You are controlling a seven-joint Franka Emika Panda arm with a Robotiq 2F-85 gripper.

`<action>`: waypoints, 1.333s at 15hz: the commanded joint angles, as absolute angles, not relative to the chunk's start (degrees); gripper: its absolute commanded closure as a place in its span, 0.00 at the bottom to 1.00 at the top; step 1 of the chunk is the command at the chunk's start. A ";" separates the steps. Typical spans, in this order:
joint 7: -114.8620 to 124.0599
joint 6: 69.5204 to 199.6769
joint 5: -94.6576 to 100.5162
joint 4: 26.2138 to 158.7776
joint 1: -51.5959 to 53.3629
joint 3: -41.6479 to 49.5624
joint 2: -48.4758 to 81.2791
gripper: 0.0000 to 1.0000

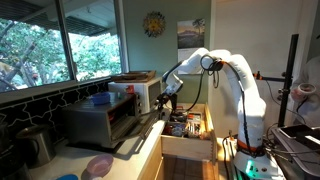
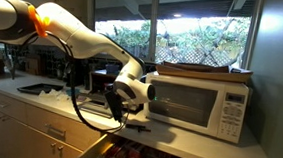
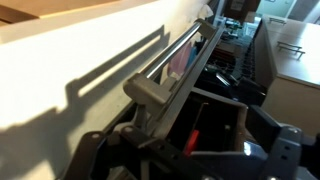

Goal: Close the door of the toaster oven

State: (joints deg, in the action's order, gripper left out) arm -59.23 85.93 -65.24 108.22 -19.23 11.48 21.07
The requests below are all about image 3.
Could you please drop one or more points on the blue round lid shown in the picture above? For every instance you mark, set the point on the blue round lid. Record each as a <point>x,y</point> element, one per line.
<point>192,56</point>

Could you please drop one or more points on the grey dish rack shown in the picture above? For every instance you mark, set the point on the grey dish rack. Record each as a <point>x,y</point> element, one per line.
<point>186,86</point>

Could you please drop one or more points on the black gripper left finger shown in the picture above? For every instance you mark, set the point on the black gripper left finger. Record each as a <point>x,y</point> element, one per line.
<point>96,156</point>

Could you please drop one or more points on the beige wooden cabinet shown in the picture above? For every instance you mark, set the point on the beige wooden cabinet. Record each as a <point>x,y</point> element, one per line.
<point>293,76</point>

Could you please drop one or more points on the pink plastic bowl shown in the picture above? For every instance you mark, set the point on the pink plastic bowl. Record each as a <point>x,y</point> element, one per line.
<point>180,60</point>

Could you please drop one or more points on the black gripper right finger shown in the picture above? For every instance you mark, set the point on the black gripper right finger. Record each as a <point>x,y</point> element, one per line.
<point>283,153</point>

